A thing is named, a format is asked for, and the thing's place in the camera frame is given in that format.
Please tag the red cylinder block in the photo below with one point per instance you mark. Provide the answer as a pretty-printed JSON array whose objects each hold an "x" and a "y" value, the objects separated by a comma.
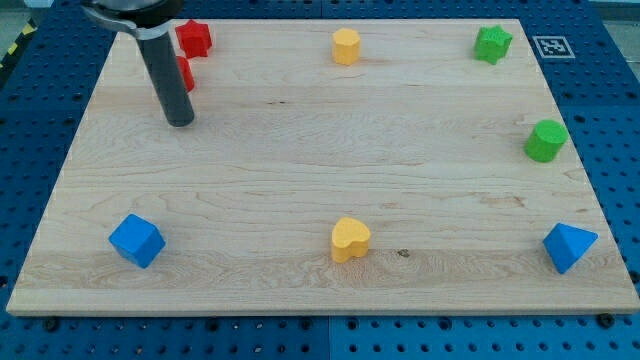
[{"x": 186, "y": 72}]

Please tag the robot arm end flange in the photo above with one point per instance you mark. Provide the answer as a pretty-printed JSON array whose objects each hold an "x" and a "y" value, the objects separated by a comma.
[{"x": 142, "y": 19}]

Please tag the red star block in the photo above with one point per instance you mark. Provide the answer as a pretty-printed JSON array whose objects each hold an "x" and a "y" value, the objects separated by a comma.
[{"x": 194, "y": 39}]

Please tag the green star block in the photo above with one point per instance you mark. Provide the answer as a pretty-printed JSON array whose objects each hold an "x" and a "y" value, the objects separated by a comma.
[{"x": 492, "y": 44}]

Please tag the wooden board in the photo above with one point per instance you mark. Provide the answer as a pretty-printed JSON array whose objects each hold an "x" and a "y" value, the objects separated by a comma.
[{"x": 418, "y": 140}]

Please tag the yellow heart block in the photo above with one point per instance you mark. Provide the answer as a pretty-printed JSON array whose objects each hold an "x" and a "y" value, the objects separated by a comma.
[{"x": 349, "y": 239}]

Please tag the yellow hexagon block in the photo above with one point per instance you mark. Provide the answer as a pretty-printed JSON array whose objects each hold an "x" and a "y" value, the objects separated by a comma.
[{"x": 346, "y": 46}]

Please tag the blue cube block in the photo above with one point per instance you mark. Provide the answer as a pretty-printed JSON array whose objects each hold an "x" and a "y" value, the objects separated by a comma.
[{"x": 137, "y": 240}]

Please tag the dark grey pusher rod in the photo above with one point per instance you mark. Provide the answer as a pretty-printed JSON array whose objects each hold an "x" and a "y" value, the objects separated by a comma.
[{"x": 161, "y": 63}]

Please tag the green cylinder block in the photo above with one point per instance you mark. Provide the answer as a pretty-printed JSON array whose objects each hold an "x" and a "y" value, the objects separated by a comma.
[{"x": 546, "y": 140}]

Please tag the blue triangle block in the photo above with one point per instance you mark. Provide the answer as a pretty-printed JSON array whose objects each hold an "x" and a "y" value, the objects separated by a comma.
[{"x": 566, "y": 244}]

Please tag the white fiducial marker tag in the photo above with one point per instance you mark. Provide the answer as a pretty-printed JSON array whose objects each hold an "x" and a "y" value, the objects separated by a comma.
[{"x": 553, "y": 47}]

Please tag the black bolt left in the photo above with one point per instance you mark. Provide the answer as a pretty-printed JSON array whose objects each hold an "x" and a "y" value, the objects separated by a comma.
[{"x": 50, "y": 324}]

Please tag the black bolt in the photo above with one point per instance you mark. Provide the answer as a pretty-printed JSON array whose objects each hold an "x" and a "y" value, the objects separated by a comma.
[
  {"x": 50, "y": 324},
  {"x": 606, "y": 320}
]

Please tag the black bolt right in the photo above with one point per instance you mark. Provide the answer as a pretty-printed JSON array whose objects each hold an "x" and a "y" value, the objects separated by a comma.
[{"x": 606, "y": 320}]

